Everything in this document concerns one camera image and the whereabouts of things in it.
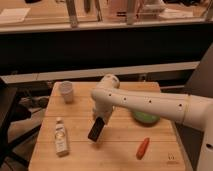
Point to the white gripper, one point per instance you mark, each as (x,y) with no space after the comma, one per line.
(103,111)

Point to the black eraser block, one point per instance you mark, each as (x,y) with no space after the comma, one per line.
(96,129)

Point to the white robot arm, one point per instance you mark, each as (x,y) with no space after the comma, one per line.
(189,110)

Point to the white ceramic cup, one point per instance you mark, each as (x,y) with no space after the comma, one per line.
(66,91)

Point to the green bowl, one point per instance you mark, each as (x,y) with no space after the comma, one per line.
(145,118)

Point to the small white bottle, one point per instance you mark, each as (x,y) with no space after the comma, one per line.
(61,142)

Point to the orange carrot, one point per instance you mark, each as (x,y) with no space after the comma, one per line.
(142,148)

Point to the dark chair back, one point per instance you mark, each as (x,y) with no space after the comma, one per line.
(198,145)

